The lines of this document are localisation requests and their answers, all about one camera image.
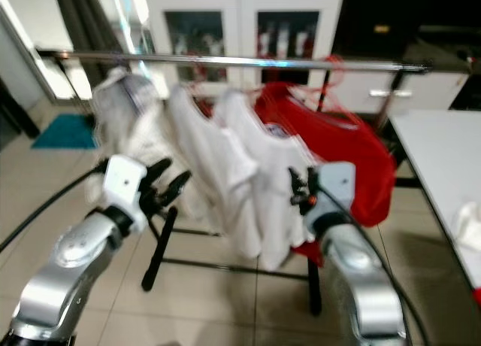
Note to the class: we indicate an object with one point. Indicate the crumpled white cloth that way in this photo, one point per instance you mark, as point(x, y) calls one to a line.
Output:
point(470, 226)

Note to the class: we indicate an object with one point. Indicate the crumpled red garment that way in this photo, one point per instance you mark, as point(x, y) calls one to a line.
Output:
point(478, 295)

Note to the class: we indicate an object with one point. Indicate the metal clothes rack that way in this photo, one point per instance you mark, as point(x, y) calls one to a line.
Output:
point(240, 61)

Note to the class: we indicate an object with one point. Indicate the white grey garment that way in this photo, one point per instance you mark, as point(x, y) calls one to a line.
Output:
point(128, 120)

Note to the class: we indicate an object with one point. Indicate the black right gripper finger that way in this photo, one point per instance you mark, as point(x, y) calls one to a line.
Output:
point(310, 176)
point(294, 180)

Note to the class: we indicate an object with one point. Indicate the white glass-door cabinet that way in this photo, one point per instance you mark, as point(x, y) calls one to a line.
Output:
point(240, 7)

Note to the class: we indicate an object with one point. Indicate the white t-shirt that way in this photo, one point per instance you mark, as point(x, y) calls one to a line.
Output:
point(270, 180)
point(218, 165)

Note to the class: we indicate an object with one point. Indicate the white long table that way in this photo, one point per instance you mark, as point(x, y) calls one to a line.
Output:
point(436, 158)

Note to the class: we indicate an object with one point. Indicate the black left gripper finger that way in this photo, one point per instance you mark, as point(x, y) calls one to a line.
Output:
point(176, 188)
point(159, 171)

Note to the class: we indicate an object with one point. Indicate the black tall cabinet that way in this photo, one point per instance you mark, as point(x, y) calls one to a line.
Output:
point(406, 15)

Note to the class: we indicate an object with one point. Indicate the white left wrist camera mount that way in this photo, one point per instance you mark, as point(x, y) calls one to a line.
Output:
point(124, 182)

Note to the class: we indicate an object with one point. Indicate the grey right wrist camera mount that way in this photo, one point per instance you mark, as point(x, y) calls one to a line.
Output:
point(337, 182)

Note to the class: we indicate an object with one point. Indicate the red t-shirt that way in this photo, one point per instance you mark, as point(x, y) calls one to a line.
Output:
point(346, 143)

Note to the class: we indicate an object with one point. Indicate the teal floor mat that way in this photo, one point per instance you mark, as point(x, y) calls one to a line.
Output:
point(64, 132)

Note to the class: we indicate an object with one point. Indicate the dark brown curtain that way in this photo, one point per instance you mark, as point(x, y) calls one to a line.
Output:
point(83, 22)

